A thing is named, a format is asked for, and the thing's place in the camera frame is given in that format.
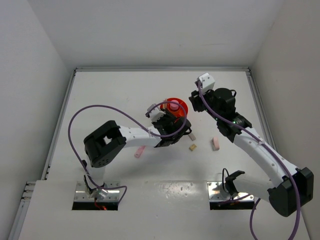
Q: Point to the small yellow eraser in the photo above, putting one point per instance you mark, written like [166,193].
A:
[192,147]

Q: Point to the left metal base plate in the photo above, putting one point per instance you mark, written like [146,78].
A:
[82,194]

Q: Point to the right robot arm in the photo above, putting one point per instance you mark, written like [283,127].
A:
[287,183]

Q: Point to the metal base plate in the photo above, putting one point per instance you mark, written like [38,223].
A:
[82,194]
[216,194]

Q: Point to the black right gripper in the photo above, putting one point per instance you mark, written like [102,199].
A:
[196,99]

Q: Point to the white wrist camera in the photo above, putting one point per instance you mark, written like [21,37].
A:
[205,82]
[154,114]

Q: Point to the pale pink eraser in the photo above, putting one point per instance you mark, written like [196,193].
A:
[215,143]

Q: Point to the pink correction tape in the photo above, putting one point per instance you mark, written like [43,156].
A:
[139,152]

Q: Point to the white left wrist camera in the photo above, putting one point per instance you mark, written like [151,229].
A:
[154,114]

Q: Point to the grey eraser block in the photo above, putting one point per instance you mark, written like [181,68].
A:
[192,137]

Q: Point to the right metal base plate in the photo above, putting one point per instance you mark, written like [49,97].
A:
[216,194]

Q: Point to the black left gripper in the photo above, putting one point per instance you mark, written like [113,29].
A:
[168,115]

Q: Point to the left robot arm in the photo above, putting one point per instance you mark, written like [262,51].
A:
[105,143]

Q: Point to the pink capped clear tube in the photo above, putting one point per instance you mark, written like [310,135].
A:
[173,105]

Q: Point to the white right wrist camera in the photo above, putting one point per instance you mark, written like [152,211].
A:
[205,82]

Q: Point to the orange round desk organizer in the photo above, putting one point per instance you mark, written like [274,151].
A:
[183,108]

